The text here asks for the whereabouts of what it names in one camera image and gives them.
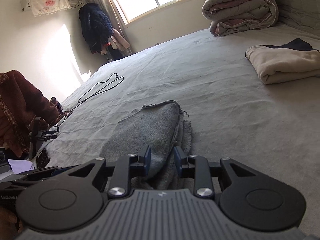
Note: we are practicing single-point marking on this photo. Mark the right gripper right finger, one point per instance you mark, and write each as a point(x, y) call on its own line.
point(197, 168)

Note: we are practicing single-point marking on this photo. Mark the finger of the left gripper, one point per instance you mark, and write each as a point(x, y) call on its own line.
point(43, 173)

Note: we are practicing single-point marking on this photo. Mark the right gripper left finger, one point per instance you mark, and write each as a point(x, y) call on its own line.
point(127, 167)

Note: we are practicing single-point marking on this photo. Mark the grey knit sweater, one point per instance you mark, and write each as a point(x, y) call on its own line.
point(161, 126)

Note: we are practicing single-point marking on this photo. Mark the hanging dark clothes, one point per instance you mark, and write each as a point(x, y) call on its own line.
point(99, 34)

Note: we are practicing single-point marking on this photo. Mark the person's left hand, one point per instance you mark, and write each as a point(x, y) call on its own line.
point(10, 226)

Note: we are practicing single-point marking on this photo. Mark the black smartphone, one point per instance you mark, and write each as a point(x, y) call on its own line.
point(42, 159)

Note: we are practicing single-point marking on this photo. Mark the purple knit garment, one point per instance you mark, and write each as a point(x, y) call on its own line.
point(20, 166)

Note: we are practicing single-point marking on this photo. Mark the grey bed sheet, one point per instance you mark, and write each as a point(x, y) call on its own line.
point(271, 128)

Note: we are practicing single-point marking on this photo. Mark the person in red jacket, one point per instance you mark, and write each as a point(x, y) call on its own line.
point(21, 103)

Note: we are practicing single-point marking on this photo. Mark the floral pouch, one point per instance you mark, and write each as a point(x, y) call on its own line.
point(58, 106)

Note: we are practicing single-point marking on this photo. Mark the folded beige garment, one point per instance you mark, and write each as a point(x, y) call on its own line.
point(292, 61)

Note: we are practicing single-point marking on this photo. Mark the folded grey pink quilt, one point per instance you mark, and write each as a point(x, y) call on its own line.
point(234, 16)

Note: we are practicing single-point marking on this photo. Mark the white air conditioner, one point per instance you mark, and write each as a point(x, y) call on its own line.
point(25, 5)

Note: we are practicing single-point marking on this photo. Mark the grey curtain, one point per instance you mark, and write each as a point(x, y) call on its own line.
point(105, 5)

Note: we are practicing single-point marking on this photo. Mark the grey quilted headboard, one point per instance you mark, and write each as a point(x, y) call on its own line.
point(300, 14)

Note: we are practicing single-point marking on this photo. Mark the white wall hanging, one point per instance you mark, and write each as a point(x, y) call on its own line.
point(47, 7)

